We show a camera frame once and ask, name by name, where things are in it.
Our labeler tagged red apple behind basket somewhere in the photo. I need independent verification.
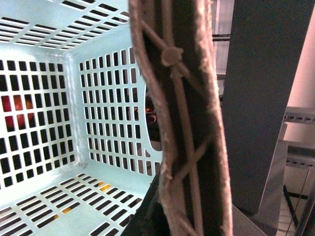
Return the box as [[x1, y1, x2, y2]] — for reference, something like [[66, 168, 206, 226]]
[[1, 95, 34, 132]]

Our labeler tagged light blue plastic basket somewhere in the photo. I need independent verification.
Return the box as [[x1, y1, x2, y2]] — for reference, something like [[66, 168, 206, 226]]
[[0, 0, 162, 236]]

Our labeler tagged white metal shelving rack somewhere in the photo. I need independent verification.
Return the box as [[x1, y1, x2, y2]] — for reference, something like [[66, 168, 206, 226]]
[[252, 107, 315, 236]]

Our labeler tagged brown basket handle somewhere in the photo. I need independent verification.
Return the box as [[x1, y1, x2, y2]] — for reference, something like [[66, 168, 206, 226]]
[[125, 0, 233, 236]]

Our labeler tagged grey metal post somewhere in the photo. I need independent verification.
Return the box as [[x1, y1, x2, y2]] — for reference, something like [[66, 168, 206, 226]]
[[222, 0, 315, 215]]

